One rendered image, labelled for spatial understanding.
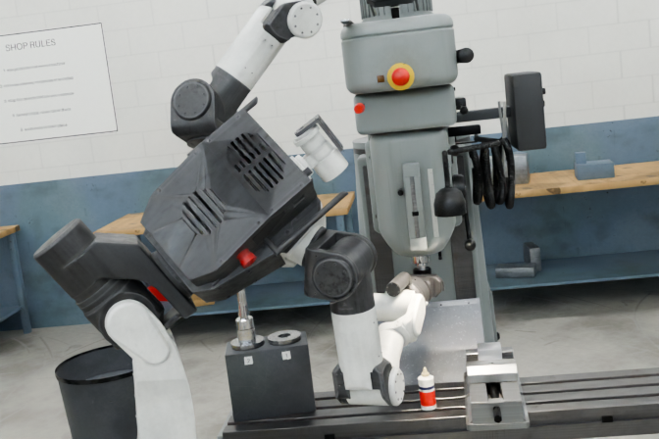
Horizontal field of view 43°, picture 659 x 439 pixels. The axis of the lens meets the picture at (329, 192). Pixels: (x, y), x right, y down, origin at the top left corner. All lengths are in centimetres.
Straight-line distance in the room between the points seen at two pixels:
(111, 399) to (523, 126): 220
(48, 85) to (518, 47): 362
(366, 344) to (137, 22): 521
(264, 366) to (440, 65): 92
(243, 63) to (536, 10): 477
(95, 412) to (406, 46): 241
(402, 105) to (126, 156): 490
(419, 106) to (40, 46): 521
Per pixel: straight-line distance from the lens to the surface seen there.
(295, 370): 224
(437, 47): 188
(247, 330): 224
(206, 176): 155
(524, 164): 583
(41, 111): 694
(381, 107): 197
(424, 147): 202
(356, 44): 188
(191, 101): 170
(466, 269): 254
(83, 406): 379
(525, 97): 232
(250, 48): 175
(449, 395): 229
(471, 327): 255
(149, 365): 166
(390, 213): 204
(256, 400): 226
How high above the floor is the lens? 179
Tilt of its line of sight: 8 degrees down
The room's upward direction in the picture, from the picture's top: 7 degrees counter-clockwise
